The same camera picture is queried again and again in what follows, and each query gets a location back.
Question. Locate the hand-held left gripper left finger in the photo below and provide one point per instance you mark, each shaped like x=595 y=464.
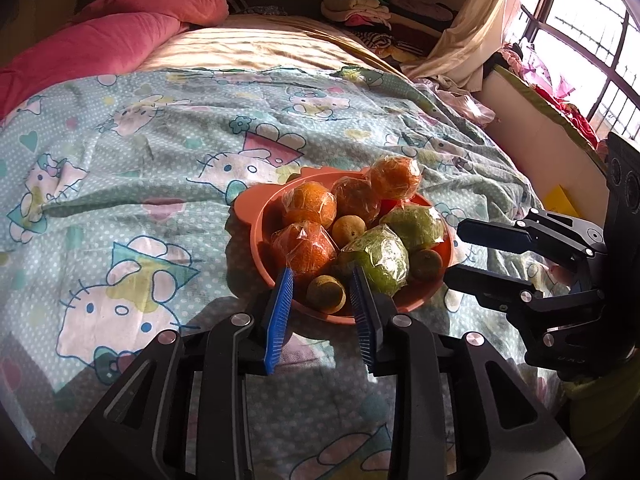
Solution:
x=280 y=320

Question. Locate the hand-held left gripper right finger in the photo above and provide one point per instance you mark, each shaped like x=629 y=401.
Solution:
x=362 y=325

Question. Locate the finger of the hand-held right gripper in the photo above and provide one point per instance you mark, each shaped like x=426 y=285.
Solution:
x=480 y=282
x=490 y=232

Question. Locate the brown longan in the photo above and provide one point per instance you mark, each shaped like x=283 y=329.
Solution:
x=426 y=265
x=326 y=294
x=347 y=230

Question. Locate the large green orange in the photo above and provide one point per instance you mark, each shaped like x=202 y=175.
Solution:
x=380 y=260

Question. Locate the orange with knot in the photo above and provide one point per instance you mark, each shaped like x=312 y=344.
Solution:
x=304 y=250

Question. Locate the small green orange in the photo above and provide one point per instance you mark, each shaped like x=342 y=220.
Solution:
x=415 y=225

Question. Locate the orange plastic plate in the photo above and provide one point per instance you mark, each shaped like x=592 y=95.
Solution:
x=255 y=230

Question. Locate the red cherry tomato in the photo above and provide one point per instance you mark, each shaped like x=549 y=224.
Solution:
x=391 y=205

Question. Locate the person's right forearm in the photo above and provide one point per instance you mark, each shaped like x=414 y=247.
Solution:
x=605 y=400

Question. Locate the person's right hand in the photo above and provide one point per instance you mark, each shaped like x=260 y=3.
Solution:
x=562 y=274

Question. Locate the yellow box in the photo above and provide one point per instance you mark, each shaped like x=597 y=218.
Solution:
x=562 y=202

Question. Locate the light pink cloth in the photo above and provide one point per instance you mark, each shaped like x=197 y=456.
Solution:
x=460 y=102

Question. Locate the pile of pink cloths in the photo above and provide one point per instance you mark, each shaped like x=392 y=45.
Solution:
x=550 y=85

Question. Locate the green edged sill cover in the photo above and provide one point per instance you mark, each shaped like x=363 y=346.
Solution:
x=530 y=91

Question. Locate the barred window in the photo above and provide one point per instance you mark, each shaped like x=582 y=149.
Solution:
x=575 y=20

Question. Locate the cream curtain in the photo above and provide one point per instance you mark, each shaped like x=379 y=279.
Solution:
x=465 y=35

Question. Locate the cartoon cat printed blanket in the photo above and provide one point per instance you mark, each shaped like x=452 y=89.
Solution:
x=125 y=170

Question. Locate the pile of folded clothes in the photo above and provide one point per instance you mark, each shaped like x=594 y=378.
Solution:
x=360 y=5

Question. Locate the beige striped bed sheet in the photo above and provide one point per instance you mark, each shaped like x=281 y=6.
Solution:
x=260 y=42

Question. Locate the pink quilt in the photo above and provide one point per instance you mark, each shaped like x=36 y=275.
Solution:
x=100 y=45

